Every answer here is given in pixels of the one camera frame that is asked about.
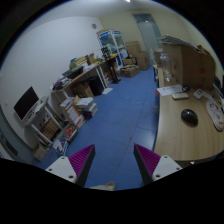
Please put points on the gripper purple padded left finger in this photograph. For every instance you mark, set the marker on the gripper purple padded left finger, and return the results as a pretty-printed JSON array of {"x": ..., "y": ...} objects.
[{"x": 74, "y": 168}]

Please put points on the gripper purple padded right finger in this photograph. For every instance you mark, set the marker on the gripper purple padded right finger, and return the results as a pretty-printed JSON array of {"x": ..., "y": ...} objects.
[{"x": 152, "y": 166}]

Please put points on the black computer mouse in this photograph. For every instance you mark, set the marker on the black computer mouse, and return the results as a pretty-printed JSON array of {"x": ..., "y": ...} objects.
[{"x": 190, "y": 117}]

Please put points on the white metal shelf rack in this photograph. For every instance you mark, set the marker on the white metal shelf rack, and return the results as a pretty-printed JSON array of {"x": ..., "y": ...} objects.
[{"x": 43, "y": 123}]

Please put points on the stack of books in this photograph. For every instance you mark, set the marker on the stack of books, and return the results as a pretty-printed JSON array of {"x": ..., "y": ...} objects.
[{"x": 87, "y": 107}]

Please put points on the white rectangular box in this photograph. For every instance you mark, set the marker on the white rectangular box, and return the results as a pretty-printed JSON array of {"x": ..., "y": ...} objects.
[{"x": 179, "y": 96}]

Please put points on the white paper sheet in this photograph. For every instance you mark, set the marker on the white paper sheet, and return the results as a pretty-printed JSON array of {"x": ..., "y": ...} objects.
[{"x": 169, "y": 90}]

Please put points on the black computer monitor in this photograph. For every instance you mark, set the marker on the black computer monitor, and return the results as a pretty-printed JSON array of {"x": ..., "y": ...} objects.
[{"x": 25, "y": 103}]

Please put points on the white remote control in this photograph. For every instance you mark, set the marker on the white remote control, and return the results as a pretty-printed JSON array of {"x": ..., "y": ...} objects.
[{"x": 198, "y": 94}]

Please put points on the wooden cluttered desk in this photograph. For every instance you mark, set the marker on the wooden cluttered desk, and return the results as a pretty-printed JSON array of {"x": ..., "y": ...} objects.
[{"x": 96, "y": 67}]

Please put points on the open cardboard box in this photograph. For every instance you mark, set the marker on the open cardboard box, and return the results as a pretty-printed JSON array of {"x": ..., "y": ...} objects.
[{"x": 129, "y": 71}]

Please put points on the large brown cardboard board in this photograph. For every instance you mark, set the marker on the large brown cardboard board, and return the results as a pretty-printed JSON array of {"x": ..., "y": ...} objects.
[{"x": 191, "y": 67}]

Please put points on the clear plastic bottle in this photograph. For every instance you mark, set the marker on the clear plastic bottle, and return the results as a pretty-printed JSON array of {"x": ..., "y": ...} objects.
[{"x": 166, "y": 66}]

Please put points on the stacked cardboard boxes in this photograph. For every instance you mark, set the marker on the stacked cardboard boxes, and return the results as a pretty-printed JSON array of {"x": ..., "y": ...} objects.
[{"x": 142, "y": 57}]

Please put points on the blue white display cabinet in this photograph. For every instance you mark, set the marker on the blue white display cabinet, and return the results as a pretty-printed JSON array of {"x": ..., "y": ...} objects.
[{"x": 114, "y": 41}]

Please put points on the grey door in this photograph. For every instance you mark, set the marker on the grey door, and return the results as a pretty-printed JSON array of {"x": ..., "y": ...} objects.
[{"x": 149, "y": 30}]

